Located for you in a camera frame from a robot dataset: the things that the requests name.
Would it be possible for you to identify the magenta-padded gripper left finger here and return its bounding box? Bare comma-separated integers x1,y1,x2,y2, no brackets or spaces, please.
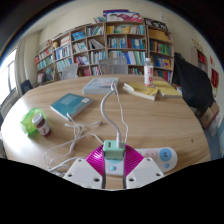
63,144,108,190

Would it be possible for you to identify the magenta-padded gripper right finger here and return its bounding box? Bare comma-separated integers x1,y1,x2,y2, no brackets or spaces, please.
122,144,166,190

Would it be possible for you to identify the mint green charger block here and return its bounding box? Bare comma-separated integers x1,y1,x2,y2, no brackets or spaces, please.
102,139,126,161

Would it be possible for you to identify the white power strip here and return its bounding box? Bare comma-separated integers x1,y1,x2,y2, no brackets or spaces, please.
104,146,178,177

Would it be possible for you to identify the small dark red jar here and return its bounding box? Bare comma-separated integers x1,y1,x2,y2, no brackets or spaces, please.
31,113,52,137

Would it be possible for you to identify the teal book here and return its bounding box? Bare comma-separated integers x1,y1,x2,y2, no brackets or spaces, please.
49,92,94,121

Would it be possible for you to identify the green plastic bag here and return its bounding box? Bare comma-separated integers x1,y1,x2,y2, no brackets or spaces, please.
19,107,47,135

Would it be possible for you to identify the thick yellow book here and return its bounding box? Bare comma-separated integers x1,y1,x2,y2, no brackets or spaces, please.
122,81,160,101

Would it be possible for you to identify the thin yellow book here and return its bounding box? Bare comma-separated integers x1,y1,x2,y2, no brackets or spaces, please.
152,79,183,98

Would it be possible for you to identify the cardboard box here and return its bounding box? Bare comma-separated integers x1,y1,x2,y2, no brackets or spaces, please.
199,101,221,129

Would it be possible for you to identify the grey book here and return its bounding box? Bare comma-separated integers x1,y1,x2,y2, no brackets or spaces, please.
82,77,120,96

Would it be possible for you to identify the white bottle with red label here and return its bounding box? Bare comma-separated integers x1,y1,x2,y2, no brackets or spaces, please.
143,57,154,87

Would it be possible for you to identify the black draped cloth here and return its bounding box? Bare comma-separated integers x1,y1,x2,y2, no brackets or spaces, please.
171,52,216,113

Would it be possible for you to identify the white chair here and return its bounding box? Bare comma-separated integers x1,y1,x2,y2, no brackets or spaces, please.
60,63,79,80

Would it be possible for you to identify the dark blue chair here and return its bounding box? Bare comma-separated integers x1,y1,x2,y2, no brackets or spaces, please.
20,79,34,95

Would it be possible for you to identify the grey mesh chair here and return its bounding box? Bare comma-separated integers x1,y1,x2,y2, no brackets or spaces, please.
98,57,129,76

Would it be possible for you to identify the window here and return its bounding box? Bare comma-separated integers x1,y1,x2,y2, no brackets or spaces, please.
0,48,18,104

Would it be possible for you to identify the wooden bookshelf unit with books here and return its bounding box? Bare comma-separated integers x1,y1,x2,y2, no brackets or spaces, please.
34,9,175,86

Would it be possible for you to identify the tangled white power cord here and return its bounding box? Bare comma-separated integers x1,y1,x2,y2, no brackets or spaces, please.
43,112,104,175

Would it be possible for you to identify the red wall poster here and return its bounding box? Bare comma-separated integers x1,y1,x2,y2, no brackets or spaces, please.
210,68,220,88

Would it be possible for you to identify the small wooden wall shelf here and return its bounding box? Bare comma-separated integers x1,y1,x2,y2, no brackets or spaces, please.
194,46,208,73

